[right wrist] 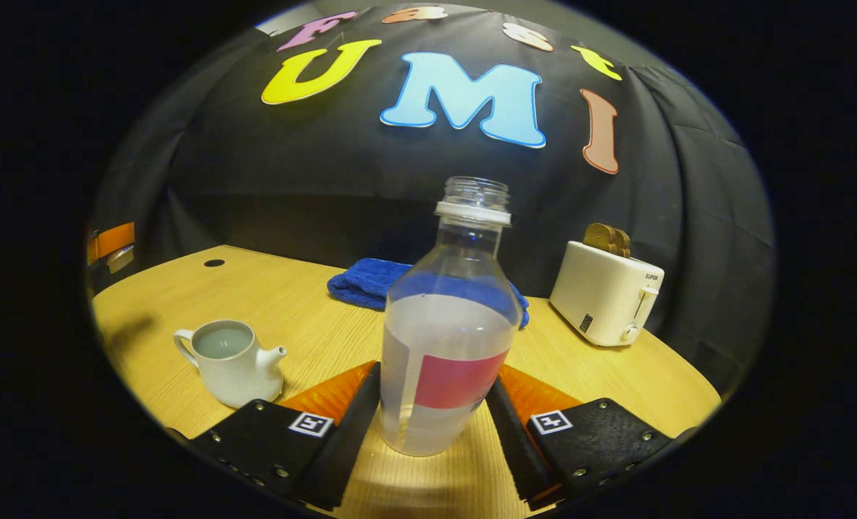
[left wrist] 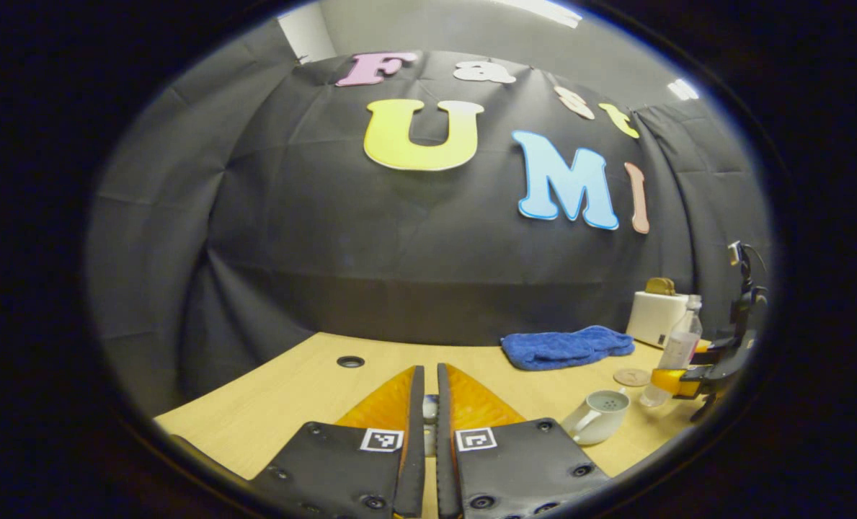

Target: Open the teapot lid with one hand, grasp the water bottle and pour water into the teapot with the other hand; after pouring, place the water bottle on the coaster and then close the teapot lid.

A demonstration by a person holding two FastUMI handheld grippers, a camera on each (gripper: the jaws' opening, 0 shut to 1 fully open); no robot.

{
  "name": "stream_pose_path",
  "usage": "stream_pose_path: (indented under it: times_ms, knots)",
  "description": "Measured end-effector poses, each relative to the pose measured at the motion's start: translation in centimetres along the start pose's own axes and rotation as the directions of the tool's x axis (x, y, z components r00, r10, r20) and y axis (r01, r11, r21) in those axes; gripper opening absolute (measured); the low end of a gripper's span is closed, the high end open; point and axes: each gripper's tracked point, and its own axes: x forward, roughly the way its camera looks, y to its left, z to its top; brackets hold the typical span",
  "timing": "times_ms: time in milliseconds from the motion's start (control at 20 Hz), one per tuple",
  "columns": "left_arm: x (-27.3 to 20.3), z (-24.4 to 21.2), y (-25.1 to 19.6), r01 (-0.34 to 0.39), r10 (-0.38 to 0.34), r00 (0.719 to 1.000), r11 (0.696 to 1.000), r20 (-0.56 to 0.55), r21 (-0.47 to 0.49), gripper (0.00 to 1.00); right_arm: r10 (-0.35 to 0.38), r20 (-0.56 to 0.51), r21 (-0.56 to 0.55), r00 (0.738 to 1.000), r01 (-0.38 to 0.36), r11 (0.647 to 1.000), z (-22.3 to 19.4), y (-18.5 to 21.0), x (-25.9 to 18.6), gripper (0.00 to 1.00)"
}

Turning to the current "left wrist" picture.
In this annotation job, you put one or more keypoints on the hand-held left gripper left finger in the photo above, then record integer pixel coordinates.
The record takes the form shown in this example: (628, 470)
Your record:
(415, 447)

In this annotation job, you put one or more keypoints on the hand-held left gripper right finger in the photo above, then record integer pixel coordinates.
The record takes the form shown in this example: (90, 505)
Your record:
(444, 461)

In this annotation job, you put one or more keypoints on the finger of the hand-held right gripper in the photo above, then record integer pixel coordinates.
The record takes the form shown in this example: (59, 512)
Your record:
(709, 346)
(669, 381)

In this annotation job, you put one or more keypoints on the clear plastic water bottle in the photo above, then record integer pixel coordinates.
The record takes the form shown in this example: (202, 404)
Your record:
(677, 349)

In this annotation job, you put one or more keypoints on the round wooden coaster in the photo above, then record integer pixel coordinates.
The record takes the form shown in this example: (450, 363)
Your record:
(631, 377)

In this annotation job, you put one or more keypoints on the white teacup lid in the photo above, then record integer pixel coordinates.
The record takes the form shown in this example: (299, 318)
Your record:
(430, 409)

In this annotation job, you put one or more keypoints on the white toaster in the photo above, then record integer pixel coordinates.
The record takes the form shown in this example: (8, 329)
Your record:
(651, 317)

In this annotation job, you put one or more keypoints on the brown toast slice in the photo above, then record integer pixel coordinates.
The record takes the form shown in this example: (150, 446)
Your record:
(667, 286)
(655, 286)

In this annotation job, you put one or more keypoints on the blue towel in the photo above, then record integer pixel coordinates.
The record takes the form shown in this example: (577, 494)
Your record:
(565, 347)

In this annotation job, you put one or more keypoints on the ceiling light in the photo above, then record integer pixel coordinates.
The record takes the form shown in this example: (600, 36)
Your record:
(682, 89)

